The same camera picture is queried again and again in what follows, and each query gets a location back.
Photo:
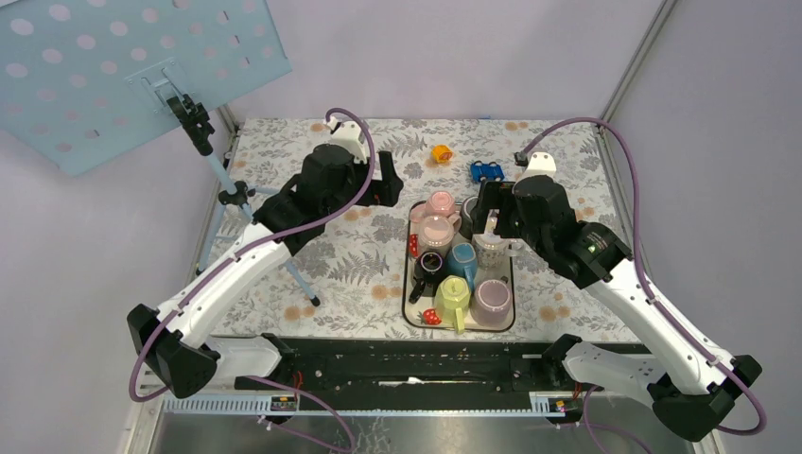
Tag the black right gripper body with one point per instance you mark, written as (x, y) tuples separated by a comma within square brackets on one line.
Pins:
[(531, 233)]

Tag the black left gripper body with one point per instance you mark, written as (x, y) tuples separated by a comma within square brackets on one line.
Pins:
[(357, 172)]

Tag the black mug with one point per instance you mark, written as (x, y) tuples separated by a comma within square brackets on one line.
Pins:
[(428, 273)]

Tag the green octagonal mug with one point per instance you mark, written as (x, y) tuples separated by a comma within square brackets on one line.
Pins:
[(451, 302)]

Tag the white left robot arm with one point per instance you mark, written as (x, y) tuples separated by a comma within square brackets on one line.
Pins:
[(173, 341)]

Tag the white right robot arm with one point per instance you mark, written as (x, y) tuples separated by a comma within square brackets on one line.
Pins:
[(691, 384)]

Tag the dark grey mug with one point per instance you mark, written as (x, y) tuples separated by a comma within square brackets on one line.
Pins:
[(466, 213)]

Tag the pink octagonal mug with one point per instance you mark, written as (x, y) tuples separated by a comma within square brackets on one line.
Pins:
[(439, 203)]

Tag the white floral mug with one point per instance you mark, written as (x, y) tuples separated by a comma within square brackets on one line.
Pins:
[(493, 251)]

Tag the tall pale pink mug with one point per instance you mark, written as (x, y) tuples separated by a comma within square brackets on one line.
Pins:
[(436, 233)]

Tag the blue dotted mug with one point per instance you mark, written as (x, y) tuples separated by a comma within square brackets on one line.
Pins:
[(461, 261)]

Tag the purple mug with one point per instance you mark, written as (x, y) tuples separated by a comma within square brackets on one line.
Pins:
[(491, 302)]

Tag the blue toy car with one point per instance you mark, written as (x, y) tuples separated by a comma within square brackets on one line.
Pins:
[(481, 172)]

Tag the yellow toy car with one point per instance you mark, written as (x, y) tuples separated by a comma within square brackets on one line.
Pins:
[(442, 154)]

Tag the white strawberry tray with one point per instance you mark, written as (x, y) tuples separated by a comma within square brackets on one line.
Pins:
[(422, 314)]

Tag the blue tripod stand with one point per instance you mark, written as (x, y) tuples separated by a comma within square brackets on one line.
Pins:
[(195, 122)]

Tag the floral tablecloth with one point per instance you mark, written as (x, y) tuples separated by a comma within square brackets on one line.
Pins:
[(356, 267)]

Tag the blue perforated stand plate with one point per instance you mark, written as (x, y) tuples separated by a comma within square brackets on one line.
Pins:
[(84, 81)]

